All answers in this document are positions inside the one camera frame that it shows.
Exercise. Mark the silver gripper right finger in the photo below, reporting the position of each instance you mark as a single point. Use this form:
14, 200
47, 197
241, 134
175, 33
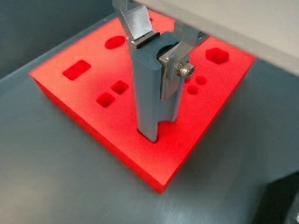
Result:
175, 60

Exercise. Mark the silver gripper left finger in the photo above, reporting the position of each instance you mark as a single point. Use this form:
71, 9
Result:
135, 20

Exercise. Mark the grey arch shaped peg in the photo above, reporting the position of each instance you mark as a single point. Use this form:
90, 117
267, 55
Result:
152, 110

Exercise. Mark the red shape sorter block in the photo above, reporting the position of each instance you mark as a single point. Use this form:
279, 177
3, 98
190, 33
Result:
87, 80

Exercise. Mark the black curved holder stand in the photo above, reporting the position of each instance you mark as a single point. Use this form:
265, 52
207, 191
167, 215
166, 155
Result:
279, 204

